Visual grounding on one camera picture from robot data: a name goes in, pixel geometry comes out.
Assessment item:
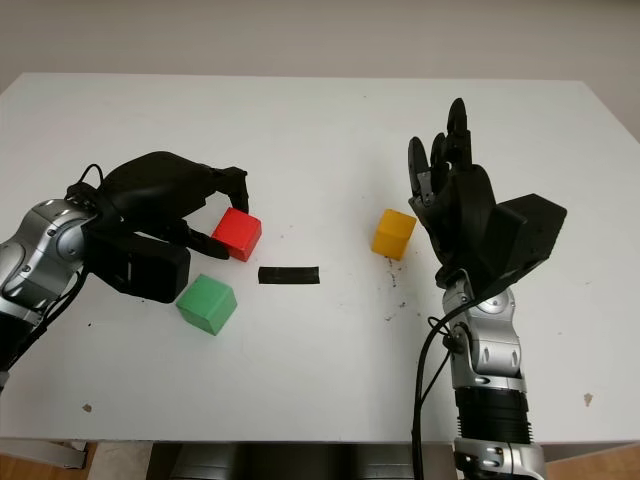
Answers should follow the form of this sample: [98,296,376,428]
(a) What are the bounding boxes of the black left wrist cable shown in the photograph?
[0,163,109,391]

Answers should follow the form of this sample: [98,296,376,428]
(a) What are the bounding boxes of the red wooden block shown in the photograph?
[210,207,263,262]

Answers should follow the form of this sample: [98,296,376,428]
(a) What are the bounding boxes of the green wooden block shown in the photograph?
[174,273,237,337]

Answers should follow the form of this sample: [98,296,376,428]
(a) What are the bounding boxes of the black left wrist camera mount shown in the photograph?
[84,232,192,305]

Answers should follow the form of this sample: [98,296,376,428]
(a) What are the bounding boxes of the dark grey robot torso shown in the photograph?
[149,442,456,480]

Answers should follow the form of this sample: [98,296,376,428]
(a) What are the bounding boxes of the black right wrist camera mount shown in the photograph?
[477,192,569,301]

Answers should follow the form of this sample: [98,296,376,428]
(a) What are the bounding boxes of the white table frame rail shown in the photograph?
[0,438,89,471]

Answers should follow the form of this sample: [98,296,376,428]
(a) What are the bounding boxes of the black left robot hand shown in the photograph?
[94,151,251,261]

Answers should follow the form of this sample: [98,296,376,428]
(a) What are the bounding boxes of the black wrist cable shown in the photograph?
[0,163,109,391]
[410,299,474,480]

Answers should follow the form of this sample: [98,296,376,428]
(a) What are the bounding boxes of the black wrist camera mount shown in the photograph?
[477,192,569,301]
[84,232,192,305]

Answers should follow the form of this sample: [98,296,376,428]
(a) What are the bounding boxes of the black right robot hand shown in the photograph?
[407,97,502,301]

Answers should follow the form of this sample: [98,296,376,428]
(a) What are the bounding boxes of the black tape strip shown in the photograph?
[257,266,320,286]

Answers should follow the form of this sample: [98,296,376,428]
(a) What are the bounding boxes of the yellow wooden block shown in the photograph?
[370,208,418,261]

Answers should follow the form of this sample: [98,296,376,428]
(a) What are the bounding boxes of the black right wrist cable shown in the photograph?
[410,299,474,480]

